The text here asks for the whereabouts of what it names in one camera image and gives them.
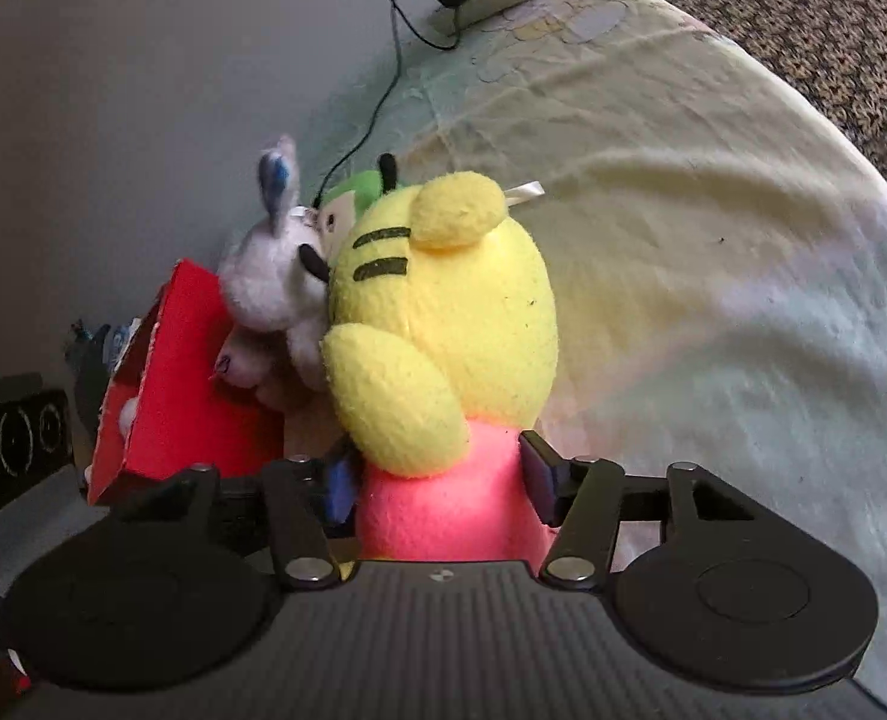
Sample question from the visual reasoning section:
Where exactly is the yellow tiger plush toy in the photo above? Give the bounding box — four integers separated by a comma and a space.
321, 172, 559, 567

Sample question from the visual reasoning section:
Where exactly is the white rabbit plush toy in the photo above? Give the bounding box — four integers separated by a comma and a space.
214, 133, 329, 411

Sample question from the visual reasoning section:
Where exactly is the green mushroom plush toy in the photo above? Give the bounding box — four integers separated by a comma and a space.
318, 153, 398, 262

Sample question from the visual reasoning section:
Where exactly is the red cardboard box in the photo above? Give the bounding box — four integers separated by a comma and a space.
89, 260, 284, 505

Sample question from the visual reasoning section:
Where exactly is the pastel patterned bed sheet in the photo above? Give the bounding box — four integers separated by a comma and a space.
303, 0, 887, 704

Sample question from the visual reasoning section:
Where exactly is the black speaker device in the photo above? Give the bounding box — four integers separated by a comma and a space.
0, 374, 74, 509

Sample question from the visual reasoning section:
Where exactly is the black charger cable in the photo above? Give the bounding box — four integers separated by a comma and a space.
311, 0, 491, 210

